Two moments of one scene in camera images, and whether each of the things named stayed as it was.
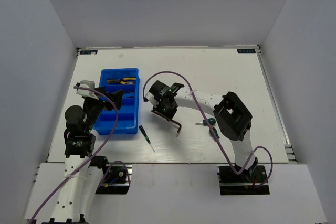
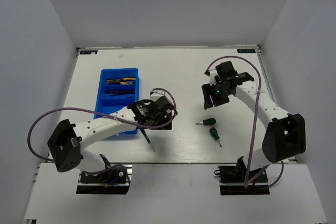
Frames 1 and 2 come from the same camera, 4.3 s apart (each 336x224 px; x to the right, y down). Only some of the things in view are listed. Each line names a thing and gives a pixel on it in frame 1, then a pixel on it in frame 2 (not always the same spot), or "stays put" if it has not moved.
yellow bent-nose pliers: (113, 81) stays put
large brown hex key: (176, 122) -> (122, 94)
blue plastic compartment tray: (114, 80) stays put
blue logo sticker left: (88, 52) stays put
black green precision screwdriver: (144, 133) stays put
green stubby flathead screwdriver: (211, 121) stays put
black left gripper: (116, 97) -> (165, 119)
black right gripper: (168, 116) -> (207, 89)
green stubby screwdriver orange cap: (216, 132) stays put
